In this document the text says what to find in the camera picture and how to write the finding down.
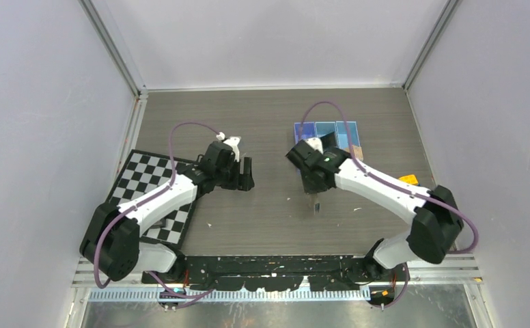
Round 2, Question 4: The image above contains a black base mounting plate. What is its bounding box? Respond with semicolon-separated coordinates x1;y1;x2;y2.
142;255;407;292

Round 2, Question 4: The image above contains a small dark framed tile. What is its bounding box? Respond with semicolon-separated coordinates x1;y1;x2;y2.
150;219;167;229

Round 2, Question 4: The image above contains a black white checkerboard mat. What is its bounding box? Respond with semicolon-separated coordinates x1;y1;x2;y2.
106;150;197;249

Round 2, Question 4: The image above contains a blue three-compartment tray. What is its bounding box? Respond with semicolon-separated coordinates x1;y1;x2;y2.
294;121;363;161

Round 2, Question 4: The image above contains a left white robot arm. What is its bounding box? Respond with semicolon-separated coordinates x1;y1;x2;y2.
79;136;255;288

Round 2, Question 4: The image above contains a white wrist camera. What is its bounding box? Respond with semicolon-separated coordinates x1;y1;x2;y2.
223;136;241;163
305;137;324;154

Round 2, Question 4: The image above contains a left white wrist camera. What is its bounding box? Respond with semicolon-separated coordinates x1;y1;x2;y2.
223;136;241;163

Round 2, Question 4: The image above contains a black card in tray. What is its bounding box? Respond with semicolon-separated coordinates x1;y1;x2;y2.
320;131;338;150

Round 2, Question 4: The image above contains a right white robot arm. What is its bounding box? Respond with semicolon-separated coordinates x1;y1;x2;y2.
286;138;464;281

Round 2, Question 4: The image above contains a yellow blue toy block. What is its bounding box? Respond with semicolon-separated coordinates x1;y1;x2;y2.
399;174;420;186

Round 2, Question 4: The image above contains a grey blue card holder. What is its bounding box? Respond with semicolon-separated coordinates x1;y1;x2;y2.
307;193;321;215

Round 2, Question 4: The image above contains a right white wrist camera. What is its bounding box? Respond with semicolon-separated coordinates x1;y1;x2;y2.
305;137;324;154

